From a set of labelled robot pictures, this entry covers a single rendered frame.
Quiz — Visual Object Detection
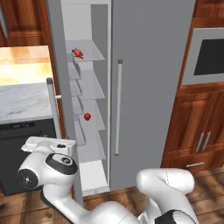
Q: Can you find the grey closed fridge door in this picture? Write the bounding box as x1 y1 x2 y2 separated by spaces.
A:
109 0 196 191

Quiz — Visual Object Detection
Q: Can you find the white fridge shelf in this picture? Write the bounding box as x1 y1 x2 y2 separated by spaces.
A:
78 99 106 131
76 69 106 101
76 130 107 165
65 38 106 62

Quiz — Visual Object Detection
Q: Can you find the brown wooden wall cupboard door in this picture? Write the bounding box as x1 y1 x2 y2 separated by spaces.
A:
0 0 51 48

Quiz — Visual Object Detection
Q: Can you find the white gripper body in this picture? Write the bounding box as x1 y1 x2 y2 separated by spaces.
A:
21 136 78 154

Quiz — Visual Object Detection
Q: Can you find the white fridge bottom drawer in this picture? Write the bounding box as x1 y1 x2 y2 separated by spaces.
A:
79 159 110 197

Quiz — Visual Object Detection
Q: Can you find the grey built-in oven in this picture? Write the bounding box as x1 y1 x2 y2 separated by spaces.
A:
180 27 224 87

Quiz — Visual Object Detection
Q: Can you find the black dishwasher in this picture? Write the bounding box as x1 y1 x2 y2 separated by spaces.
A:
0 117 58 197

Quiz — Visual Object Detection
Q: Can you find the grey cupboard door handle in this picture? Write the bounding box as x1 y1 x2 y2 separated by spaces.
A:
196 131 206 153
202 130 212 152

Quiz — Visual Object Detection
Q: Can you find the brown wooden drawer front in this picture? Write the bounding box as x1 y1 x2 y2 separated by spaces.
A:
160 147 224 173

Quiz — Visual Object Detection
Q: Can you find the grey wall cupboard handle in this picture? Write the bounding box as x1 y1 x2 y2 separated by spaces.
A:
0 4 10 39

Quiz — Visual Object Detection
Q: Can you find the grey handle of closed door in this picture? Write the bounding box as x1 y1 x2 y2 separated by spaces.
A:
115 59 123 157

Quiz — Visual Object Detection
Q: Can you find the grey open fridge door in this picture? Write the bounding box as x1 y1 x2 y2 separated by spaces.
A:
45 0 86 207

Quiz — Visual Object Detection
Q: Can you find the grey drawer handle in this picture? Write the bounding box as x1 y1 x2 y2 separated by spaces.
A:
185 161 206 169

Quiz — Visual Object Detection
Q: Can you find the brown wooden cupboard above oven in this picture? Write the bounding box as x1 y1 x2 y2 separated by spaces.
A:
192 0 224 29

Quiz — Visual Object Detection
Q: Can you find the grey handle of open door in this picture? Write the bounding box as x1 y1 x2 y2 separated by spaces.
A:
45 77 63 140

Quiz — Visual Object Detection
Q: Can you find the white fridge interior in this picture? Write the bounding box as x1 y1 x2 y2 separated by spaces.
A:
59 0 113 198

